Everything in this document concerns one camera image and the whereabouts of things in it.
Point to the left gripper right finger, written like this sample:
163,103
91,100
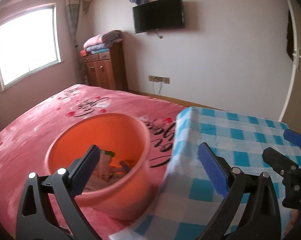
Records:
249,209

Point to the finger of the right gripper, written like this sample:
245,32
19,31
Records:
278,162
292,137

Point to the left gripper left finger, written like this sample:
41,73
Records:
36,218

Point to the white door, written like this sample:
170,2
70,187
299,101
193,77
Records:
291,112

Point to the blue white checkered cloth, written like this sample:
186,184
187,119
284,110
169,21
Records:
187,199

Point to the orange plastic bucket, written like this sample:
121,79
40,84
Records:
120,185

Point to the dark clothes on door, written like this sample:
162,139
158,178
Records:
290,38

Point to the brown wooden cabinet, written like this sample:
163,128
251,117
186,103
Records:
107,69

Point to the window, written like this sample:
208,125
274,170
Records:
28,43

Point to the folded blankets stack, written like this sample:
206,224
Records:
102,41

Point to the grey curtain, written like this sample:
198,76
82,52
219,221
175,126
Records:
72,8

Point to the door handle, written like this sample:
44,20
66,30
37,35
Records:
297,58

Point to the wall power sockets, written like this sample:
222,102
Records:
165,80

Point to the wall mounted television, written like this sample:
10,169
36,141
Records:
158,15

